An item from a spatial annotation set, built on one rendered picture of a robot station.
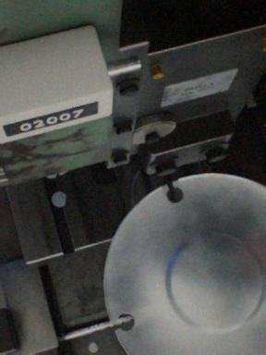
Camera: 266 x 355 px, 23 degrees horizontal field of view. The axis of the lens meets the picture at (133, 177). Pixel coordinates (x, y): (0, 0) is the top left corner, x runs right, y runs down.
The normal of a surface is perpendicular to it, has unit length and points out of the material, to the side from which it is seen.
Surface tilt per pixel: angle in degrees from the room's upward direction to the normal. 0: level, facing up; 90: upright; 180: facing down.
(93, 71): 0
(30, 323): 0
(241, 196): 4
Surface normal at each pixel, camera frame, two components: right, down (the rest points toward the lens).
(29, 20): 0.29, 0.93
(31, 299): 0.05, -0.25
